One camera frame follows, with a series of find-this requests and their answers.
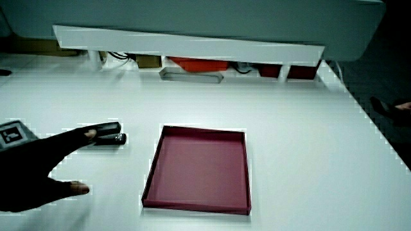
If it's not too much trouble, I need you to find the person's left hand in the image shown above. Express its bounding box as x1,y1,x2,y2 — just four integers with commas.
0,119,98,213

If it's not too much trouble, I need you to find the red shallow tray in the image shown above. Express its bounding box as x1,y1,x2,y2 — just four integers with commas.
141,124,252,216

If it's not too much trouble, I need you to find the large cardboard box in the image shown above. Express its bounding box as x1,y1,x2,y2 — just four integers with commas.
0,34,82,58

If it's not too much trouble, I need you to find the white desk shelf riser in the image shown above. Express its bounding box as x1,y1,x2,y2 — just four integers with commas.
52,24,326,83

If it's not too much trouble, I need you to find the orange box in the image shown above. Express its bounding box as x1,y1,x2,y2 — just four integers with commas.
168,56,231,73

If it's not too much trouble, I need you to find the dark red box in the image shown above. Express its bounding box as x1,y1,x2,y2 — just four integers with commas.
258,64,283,79
286,62,321,81

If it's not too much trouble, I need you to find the black cable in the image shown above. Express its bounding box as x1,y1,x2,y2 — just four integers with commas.
230,62,258,75
107,51,137,62

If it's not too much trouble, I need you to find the black stapler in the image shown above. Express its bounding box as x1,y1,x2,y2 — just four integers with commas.
85,121,128,147

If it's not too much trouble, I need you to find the white desk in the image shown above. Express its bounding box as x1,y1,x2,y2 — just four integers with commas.
0,53,411,231

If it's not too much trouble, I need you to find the grey-green partition panel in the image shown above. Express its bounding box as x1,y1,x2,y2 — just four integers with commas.
0,0,387,62

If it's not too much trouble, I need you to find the small cardboard box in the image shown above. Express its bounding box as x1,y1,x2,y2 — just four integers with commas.
135,55,162,69

